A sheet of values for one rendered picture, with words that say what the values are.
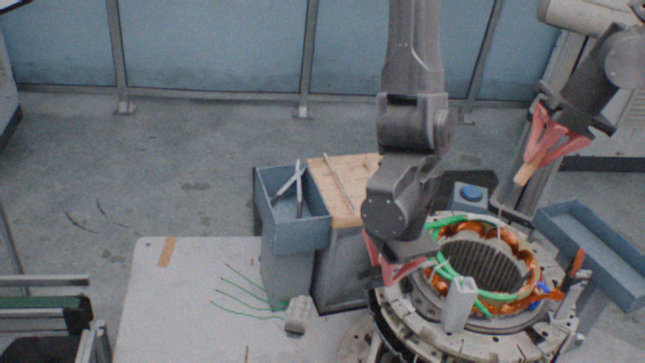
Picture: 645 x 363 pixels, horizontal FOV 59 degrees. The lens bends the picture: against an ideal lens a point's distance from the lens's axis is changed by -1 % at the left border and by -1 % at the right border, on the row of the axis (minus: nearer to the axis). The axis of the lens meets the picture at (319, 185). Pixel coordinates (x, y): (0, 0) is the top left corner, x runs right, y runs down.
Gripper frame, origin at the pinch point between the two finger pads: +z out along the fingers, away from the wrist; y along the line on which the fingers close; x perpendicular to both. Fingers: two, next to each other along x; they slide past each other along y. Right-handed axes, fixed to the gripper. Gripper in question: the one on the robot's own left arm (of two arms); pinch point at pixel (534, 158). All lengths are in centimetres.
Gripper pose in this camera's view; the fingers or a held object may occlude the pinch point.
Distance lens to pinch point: 83.1
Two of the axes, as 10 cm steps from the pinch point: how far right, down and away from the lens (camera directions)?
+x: -0.5, -5.5, 8.3
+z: -4.4, 7.6, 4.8
